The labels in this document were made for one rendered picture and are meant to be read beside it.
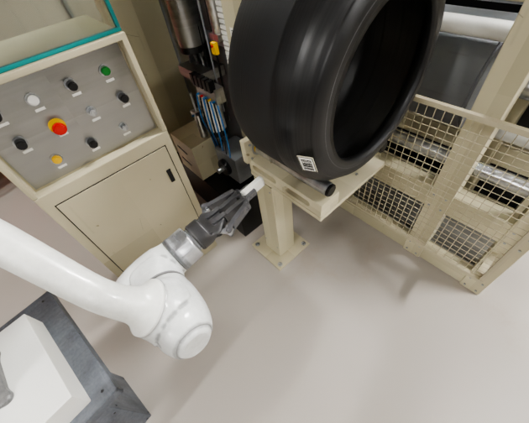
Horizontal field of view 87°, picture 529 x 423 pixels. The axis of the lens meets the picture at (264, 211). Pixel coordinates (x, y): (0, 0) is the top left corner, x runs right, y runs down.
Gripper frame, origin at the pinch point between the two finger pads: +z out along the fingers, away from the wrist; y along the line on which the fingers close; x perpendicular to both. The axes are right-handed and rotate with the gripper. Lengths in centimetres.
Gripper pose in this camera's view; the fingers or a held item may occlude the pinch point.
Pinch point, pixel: (253, 188)
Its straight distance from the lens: 74.8
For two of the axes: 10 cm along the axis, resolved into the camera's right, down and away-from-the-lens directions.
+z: 7.1, -6.5, 2.6
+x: 2.1, 5.5, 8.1
